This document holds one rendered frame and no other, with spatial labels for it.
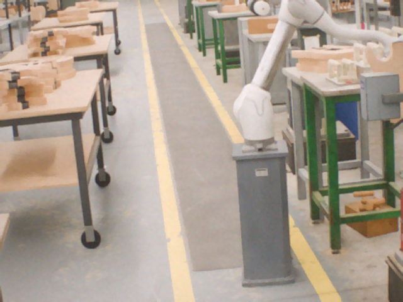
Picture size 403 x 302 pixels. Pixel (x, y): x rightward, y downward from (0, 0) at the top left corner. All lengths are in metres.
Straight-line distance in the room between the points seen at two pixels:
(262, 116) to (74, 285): 1.39
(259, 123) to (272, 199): 0.39
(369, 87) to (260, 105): 0.72
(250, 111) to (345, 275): 1.01
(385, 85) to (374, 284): 1.12
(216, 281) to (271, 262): 0.33
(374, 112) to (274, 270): 1.10
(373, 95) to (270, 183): 0.81
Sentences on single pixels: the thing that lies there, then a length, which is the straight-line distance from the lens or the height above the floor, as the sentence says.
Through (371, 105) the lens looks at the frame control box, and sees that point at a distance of 3.64.
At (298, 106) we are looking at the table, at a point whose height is 0.65.
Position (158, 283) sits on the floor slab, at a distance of 4.45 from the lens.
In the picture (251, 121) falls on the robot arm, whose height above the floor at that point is 0.85.
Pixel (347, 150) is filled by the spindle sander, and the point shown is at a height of 0.15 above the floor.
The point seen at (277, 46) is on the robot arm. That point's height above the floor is 1.19.
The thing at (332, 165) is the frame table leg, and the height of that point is 0.52.
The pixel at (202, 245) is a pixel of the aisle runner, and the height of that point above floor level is 0.00.
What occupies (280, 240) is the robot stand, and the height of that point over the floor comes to 0.24.
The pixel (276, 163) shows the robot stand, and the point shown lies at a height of 0.64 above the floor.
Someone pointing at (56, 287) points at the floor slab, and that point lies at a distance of 4.55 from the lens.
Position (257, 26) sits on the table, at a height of 0.97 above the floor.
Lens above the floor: 1.69
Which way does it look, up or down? 13 degrees down
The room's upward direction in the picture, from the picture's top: 5 degrees counter-clockwise
